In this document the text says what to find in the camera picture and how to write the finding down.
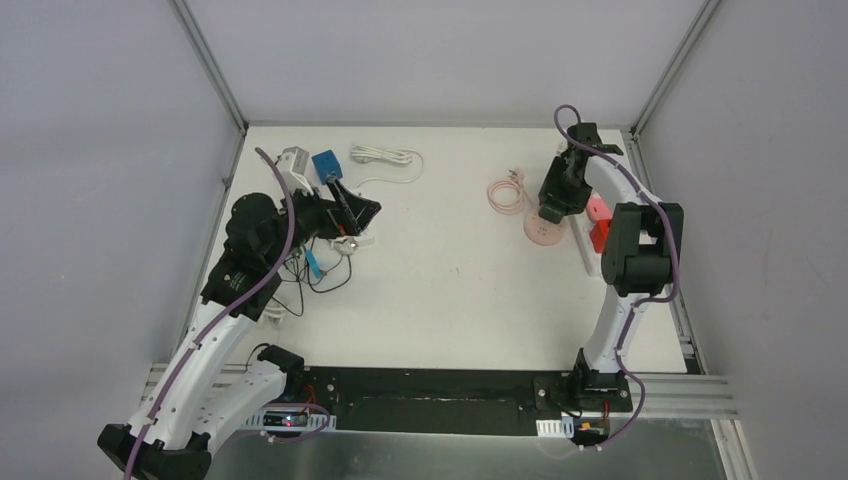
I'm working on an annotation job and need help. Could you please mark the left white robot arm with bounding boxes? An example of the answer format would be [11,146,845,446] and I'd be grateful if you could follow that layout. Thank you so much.
[97,180,382,479]

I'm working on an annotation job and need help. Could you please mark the pink round power strip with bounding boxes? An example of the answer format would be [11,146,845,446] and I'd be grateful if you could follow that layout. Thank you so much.
[523,210,567,247]

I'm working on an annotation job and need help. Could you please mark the white long power strip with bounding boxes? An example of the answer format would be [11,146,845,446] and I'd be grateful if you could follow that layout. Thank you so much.
[567,213,601,277]

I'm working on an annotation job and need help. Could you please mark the white USB power strip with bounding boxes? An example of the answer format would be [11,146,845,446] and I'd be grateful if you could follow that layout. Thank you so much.
[344,232,376,250]

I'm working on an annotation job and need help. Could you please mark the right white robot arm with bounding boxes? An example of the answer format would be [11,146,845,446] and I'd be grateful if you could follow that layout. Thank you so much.
[538,121,684,410]

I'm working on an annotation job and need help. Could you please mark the light blue plug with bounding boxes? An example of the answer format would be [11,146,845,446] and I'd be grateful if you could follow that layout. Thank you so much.
[304,249,324,280]

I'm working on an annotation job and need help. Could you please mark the pink plug adapter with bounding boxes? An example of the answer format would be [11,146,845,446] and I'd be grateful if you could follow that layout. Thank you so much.
[586,193,612,223]

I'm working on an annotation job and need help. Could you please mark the green patterned cube adapter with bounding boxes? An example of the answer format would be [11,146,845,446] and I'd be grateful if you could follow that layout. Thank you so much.
[538,204,566,224]

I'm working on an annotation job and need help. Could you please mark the red plug adapter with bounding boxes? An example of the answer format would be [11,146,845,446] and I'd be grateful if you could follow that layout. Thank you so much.
[589,219,611,254]

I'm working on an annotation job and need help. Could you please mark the pink coiled cable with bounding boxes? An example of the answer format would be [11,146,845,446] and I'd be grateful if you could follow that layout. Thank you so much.
[487,168,531,216]

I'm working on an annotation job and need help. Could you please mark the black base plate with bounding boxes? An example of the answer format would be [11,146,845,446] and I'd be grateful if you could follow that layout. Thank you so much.
[275,366,634,437]

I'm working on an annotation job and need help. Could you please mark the dark blue cube adapter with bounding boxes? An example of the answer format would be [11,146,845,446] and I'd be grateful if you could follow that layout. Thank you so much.
[311,150,344,185]

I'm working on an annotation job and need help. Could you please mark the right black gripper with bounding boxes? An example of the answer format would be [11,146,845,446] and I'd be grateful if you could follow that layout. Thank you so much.
[539,157,592,216]

